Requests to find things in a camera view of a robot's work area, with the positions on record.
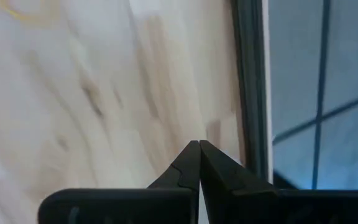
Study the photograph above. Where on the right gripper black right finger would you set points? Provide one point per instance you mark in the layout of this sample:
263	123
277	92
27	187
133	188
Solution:
222	180

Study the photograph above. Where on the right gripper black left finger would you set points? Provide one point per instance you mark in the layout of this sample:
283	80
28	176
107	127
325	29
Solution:
179	180

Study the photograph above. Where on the black aluminium table frame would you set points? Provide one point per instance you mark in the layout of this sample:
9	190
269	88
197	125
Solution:
249	93

